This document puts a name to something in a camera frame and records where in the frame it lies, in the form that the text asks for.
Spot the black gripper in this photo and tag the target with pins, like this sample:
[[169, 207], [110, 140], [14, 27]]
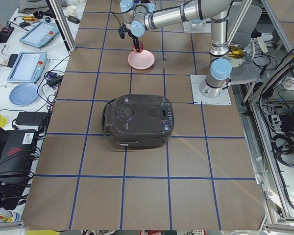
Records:
[[135, 40]]

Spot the red apple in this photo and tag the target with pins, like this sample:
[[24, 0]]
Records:
[[141, 47]]

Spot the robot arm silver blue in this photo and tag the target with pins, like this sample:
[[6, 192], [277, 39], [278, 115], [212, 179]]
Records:
[[197, 16]]

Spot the pink plate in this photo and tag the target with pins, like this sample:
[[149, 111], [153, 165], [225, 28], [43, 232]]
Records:
[[141, 61]]

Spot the blue plate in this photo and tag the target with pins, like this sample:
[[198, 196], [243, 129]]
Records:
[[24, 94]]

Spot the black rice cooker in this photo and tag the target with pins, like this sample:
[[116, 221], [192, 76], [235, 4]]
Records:
[[138, 120]]

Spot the upper blue teach pendant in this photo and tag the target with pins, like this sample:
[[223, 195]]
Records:
[[40, 35]]

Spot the blue teach pendant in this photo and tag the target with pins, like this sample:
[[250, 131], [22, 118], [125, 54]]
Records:
[[40, 35], [28, 67]]

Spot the lower blue teach pendant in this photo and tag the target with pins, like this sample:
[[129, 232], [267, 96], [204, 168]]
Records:
[[28, 67]]

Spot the grey office chair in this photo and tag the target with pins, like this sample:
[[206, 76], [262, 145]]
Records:
[[243, 70]]

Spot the black power adapter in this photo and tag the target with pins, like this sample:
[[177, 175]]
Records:
[[31, 118]]

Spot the black computer box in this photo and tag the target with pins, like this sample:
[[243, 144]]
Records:
[[17, 149]]

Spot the aluminium frame post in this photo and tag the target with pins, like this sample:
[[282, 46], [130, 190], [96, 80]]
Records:
[[61, 22]]

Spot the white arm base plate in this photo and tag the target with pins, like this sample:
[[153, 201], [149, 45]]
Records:
[[205, 95]]

